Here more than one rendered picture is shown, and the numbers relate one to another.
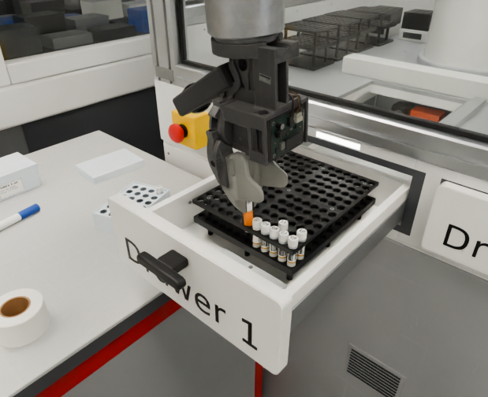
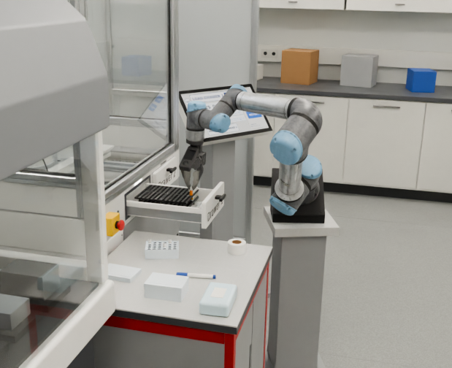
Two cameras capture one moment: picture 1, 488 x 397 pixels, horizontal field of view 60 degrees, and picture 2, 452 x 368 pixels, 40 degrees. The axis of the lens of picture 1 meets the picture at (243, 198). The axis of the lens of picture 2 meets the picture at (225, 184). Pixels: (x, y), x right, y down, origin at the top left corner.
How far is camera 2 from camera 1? 2.69 m
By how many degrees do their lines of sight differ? 102
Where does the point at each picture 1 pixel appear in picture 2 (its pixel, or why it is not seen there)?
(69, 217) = (175, 267)
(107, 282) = (205, 246)
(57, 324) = not seen: hidden behind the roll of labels
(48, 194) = not seen: hidden behind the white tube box
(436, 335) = (158, 226)
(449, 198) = (158, 175)
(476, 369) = (163, 225)
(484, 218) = (161, 174)
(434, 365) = not seen: hidden behind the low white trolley
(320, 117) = (133, 178)
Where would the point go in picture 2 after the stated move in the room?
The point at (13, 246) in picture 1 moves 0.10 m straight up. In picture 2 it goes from (205, 270) to (205, 244)
